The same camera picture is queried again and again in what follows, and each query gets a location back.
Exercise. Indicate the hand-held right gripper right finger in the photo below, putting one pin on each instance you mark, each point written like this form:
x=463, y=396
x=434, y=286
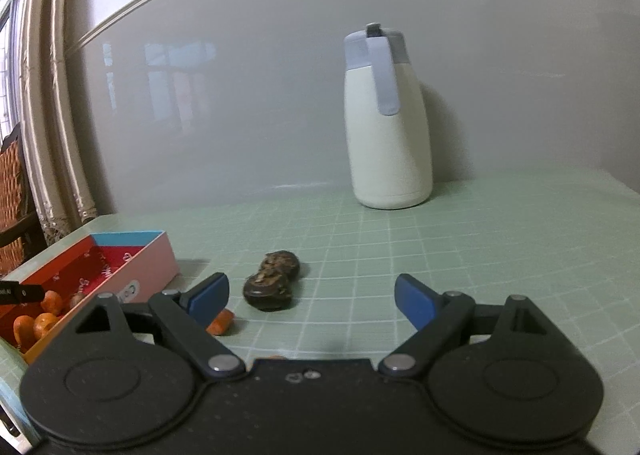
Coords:
x=415, y=302

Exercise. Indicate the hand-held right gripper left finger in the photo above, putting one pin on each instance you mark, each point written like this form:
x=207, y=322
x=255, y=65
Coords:
x=210, y=297

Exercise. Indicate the medium orange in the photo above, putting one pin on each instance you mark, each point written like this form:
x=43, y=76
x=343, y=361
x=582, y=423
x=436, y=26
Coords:
x=22, y=331
x=50, y=302

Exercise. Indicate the large orange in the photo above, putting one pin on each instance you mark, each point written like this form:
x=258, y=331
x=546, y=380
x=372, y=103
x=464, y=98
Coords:
x=45, y=325

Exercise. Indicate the dark water chestnut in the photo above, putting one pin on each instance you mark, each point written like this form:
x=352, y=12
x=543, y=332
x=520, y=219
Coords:
x=267, y=297
x=285, y=262

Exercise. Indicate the colourful cardboard box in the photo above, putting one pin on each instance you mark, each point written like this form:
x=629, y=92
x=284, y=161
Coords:
x=145, y=265

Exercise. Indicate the wooden upholstered chair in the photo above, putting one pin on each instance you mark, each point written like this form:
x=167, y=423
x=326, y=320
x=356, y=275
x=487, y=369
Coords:
x=12, y=195

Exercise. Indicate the white thermos jug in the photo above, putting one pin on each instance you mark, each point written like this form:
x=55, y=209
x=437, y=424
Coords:
x=390, y=160

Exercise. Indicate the beige satin curtain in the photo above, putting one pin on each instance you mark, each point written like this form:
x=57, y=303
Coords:
x=55, y=110

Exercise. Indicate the wooden framed window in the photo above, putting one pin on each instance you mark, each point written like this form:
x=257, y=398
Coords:
x=10, y=75

